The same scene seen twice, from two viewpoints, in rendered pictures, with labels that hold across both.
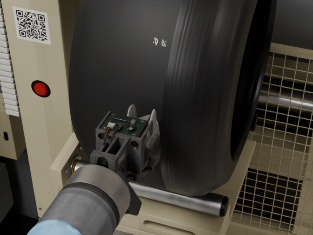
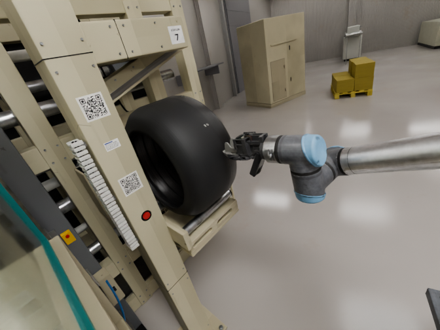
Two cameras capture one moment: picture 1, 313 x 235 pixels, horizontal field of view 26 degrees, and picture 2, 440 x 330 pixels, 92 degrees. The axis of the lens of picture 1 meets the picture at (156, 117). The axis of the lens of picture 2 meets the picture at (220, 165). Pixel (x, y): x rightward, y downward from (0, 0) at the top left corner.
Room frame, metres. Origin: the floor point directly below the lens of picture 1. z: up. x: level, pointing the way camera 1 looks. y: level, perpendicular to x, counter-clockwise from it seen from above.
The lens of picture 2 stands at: (0.50, 0.71, 1.58)
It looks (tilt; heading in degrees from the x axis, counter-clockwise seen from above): 28 degrees down; 298
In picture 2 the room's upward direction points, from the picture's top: 13 degrees counter-clockwise
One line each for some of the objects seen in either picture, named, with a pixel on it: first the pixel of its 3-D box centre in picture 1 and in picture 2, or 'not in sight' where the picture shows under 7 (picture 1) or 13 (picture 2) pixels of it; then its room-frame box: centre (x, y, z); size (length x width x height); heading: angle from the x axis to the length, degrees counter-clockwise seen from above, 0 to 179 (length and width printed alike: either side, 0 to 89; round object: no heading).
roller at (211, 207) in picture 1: (147, 187); (207, 211); (1.00, 0.02, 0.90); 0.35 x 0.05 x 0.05; 71
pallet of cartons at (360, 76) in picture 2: not in sight; (349, 77); (-0.21, -5.74, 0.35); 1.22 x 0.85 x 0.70; 87
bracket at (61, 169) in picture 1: (94, 127); (162, 224); (1.19, 0.15, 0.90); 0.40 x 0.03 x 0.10; 161
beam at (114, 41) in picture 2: not in sight; (124, 42); (1.38, -0.24, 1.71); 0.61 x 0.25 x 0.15; 71
